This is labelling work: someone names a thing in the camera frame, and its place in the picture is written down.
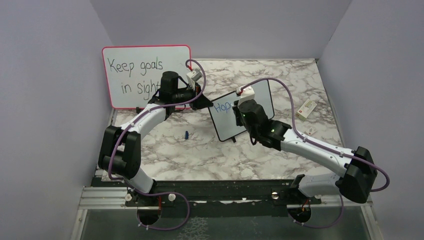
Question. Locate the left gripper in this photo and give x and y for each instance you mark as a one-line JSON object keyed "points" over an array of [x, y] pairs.
{"points": [[202, 102]]}

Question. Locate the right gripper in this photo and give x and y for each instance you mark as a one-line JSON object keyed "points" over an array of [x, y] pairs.
{"points": [[236, 108]]}

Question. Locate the black framed whiteboard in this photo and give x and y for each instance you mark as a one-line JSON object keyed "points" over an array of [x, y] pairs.
{"points": [[223, 116]]}

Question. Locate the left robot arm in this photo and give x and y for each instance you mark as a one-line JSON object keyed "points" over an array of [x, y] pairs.
{"points": [[120, 153]]}

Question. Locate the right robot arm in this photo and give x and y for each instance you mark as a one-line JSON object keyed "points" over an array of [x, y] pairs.
{"points": [[351, 176]]}

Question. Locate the pink framed whiteboard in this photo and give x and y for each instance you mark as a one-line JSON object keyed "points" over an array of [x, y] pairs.
{"points": [[133, 73]]}

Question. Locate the white green eraser box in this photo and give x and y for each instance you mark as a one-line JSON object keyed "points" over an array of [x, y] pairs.
{"points": [[306, 109]]}

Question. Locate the small white card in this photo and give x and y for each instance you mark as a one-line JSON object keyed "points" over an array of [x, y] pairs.
{"points": [[310, 131]]}

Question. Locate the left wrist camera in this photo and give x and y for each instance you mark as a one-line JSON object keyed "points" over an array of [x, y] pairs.
{"points": [[193, 76]]}

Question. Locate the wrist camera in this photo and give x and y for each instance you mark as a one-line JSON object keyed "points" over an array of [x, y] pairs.
{"points": [[193, 76], [245, 94]]}

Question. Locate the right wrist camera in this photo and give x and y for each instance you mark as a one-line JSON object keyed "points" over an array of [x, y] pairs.
{"points": [[245, 94]]}

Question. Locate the black metal base rail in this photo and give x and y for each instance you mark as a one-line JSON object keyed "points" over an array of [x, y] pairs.
{"points": [[214, 198]]}

